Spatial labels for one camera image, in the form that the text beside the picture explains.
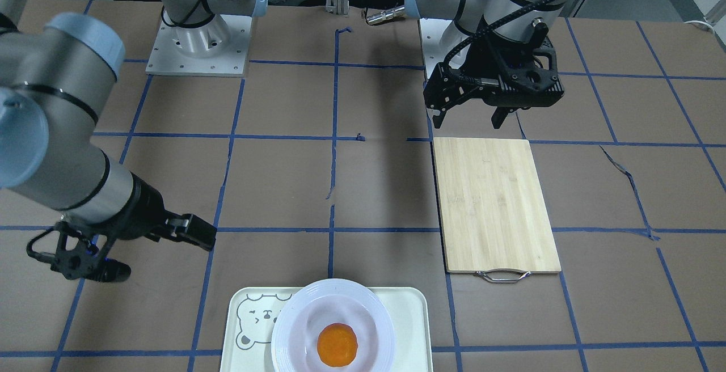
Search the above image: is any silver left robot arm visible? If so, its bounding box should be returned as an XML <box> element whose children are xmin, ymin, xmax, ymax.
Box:
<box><xmin>404</xmin><ymin>0</ymin><xmax>567</xmax><ymax>129</ymax></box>

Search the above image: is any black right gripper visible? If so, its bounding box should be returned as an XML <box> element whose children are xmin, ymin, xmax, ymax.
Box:
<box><xmin>26</xmin><ymin>176</ymin><xmax>217</xmax><ymax>282</ymax></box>

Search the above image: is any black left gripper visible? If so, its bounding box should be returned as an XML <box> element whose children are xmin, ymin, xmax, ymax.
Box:
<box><xmin>424</xmin><ymin>23</ymin><xmax>565</xmax><ymax>129</ymax></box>

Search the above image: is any brown paper table mat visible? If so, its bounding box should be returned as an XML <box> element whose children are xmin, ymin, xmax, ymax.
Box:
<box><xmin>2</xmin><ymin>0</ymin><xmax>725</xmax><ymax>371</ymax></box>

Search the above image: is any bamboo cutting board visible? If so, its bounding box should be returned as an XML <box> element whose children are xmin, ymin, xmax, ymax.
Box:
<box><xmin>433</xmin><ymin>137</ymin><xmax>561</xmax><ymax>282</ymax></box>

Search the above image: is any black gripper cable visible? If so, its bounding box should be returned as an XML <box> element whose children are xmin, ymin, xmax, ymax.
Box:
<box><xmin>445</xmin><ymin>0</ymin><xmax>627</xmax><ymax>86</ymax></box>

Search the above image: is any orange fruit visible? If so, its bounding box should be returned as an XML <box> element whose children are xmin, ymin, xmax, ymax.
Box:
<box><xmin>316</xmin><ymin>323</ymin><xmax>358</xmax><ymax>367</ymax></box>

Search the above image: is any cream bear tray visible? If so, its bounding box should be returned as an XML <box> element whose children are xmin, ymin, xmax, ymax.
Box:
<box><xmin>220</xmin><ymin>281</ymin><xmax>433</xmax><ymax>371</ymax></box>

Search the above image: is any white round plate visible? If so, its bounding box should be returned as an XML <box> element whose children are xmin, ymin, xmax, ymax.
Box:
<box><xmin>271</xmin><ymin>278</ymin><xmax>396</xmax><ymax>371</ymax></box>

